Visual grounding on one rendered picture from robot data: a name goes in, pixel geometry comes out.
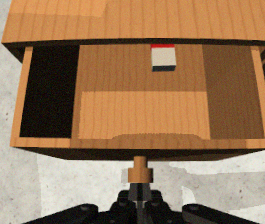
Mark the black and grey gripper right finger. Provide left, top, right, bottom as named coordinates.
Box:
left=140, top=183, right=260, bottom=224

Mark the brown wooden chest of drawers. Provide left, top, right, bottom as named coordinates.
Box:
left=1, top=0, right=265, bottom=64

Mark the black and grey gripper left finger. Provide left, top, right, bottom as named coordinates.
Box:
left=22, top=183, right=140, bottom=224

